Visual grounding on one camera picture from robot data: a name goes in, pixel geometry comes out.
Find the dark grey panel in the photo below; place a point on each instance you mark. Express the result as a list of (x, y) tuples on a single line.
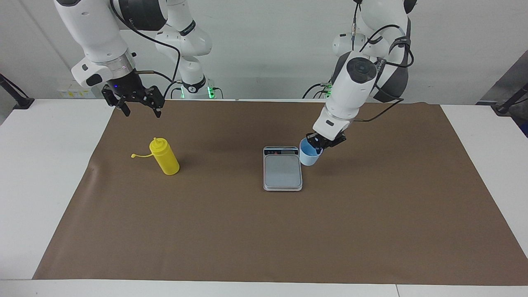
[(515, 80)]

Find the brown paper mat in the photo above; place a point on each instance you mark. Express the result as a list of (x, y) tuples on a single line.
[(264, 231)]

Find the blue object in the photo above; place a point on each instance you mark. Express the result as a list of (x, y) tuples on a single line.
[(525, 130)]

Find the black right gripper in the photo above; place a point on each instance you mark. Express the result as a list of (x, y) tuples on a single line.
[(126, 84)]

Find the silver digital kitchen scale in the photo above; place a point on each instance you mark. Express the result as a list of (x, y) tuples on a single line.
[(282, 173)]

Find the black clamp stand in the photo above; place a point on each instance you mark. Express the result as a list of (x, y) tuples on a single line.
[(505, 108), (22, 102)]

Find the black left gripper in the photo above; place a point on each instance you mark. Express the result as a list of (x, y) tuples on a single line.
[(324, 141)]

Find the white wall socket box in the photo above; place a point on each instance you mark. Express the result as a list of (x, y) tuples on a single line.
[(70, 93)]

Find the yellow squeeze bottle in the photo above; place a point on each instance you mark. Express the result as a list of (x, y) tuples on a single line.
[(167, 161)]

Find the light blue plastic cup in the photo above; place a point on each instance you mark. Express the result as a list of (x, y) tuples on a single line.
[(307, 159)]

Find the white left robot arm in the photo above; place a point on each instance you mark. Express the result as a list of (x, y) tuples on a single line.
[(354, 90)]

